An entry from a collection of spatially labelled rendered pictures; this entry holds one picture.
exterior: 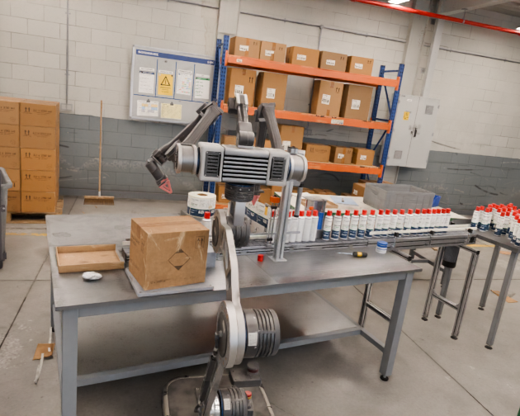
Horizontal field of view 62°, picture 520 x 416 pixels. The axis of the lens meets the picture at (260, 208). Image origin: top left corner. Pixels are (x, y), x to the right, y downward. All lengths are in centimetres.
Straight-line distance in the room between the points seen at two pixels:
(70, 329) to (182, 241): 59
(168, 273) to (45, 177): 373
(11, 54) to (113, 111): 147
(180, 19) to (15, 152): 301
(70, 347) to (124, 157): 509
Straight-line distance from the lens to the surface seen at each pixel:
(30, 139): 555
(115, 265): 230
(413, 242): 344
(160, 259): 201
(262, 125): 247
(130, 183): 703
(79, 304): 199
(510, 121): 975
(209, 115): 224
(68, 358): 214
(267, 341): 165
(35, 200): 568
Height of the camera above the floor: 174
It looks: 14 degrees down
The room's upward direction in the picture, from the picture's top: 7 degrees clockwise
